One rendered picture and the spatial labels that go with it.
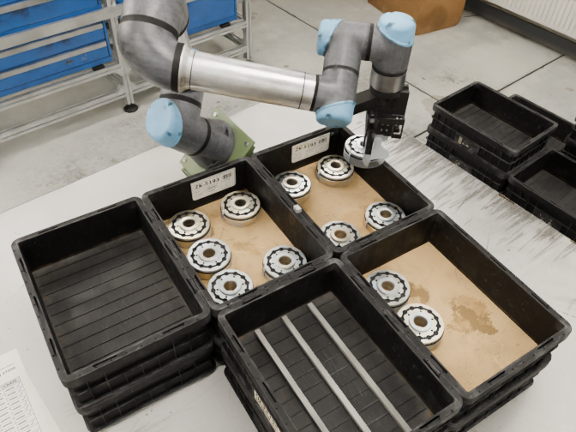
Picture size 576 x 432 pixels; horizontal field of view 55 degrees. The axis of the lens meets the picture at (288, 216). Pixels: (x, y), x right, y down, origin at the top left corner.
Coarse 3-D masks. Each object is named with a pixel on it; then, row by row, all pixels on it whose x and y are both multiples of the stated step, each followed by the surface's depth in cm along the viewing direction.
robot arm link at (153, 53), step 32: (128, 32) 104; (160, 32) 105; (128, 64) 109; (160, 64) 105; (192, 64) 106; (224, 64) 107; (256, 64) 108; (256, 96) 109; (288, 96) 109; (320, 96) 109; (352, 96) 110
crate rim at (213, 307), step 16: (240, 160) 143; (192, 176) 138; (160, 192) 134; (288, 208) 131; (160, 224) 126; (304, 224) 128; (320, 240) 124; (192, 272) 117; (288, 272) 118; (256, 288) 114; (208, 304) 111; (224, 304) 111
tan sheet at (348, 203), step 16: (320, 192) 150; (336, 192) 150; (352, 192) 150; (368, 192) 151; (304, 208) 145; (320, 208) 146; (336, 208) 146; (352, 208) 146; (320, 224) 142; (352, 224) 142
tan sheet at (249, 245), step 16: (208, 208) 144; (224, 224) 141; (256, 224) 141; (272, 224) 141; (224, 240) 137; (240, 240) 137; (256, 240) 137; (272, 240) 137; (288, 240) 137; (240, 256) 133; (256, 256) 133; (256, 272) 130
